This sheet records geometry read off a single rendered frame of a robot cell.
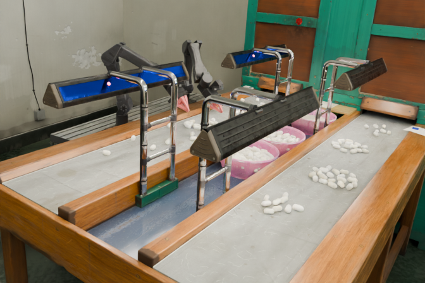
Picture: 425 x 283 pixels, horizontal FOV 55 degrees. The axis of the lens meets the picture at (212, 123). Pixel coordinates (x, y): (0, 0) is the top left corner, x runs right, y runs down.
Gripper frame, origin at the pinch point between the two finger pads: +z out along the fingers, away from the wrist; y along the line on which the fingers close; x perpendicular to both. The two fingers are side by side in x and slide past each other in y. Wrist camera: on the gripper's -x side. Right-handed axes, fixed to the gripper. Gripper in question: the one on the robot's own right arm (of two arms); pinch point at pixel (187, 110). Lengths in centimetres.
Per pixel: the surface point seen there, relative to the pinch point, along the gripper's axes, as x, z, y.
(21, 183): 6, 4, -89
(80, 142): 12, -6, -56
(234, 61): -31.6, -2.9, 11.2
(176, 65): -32.6, -5.9, -30.1
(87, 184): -4, 17, -75
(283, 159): -35, 49, -13
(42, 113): 167, -112, 44
